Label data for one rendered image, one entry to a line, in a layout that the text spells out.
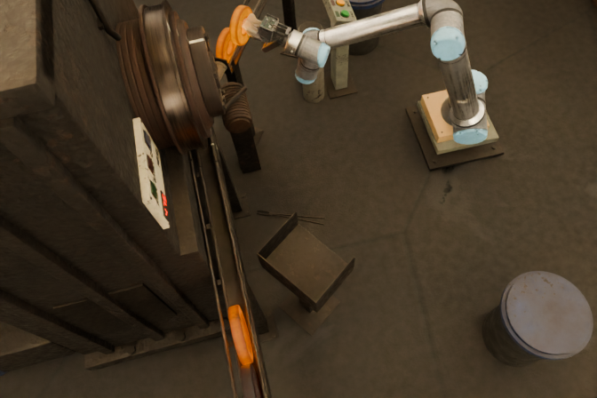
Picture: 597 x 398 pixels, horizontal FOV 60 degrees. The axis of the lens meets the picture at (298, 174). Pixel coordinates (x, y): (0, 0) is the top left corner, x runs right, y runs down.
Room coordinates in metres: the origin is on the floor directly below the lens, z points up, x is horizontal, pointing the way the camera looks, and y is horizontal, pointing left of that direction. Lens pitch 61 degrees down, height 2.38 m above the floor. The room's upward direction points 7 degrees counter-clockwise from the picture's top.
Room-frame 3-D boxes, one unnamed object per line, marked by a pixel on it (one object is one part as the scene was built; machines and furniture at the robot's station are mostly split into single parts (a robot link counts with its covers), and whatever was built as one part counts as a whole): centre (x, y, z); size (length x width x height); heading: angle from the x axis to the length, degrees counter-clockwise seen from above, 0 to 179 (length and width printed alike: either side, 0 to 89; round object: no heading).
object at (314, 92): (1.79, -0.14, 0.26); 0.12 x 0.12 x 0.52
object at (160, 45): (1.08, 0.34, 1.11); 0.47 x 0.06 x 0.47; 8
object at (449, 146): (1.44, -0.85, 0.10); 0.32 x 0.32 x 0.04; 6
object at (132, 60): (1.07, 0.42, 1.11); 0.47 x 0.10 x 0.47; 8
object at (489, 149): (1.44, -0.85, 0.04); 0.40 x 0.40 x 0.08; 6
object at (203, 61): (1.09, 0.24, 1.11); 0.28 x 0.06 x 0.28; 8
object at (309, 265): (0.59, 0.01, 0.36); 0.26 x 0.20 x 0.72; 43
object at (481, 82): (1.42, -0.84, 0.37); 0.17 x 0.15 x 0.18; 168
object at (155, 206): (0.73, 0.40, 1.15); 0.26 x 0.02 x 0.18; 8
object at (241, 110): (1.42, 0.25, 0.27); 0.22 x 0.13 x 0.53; 8
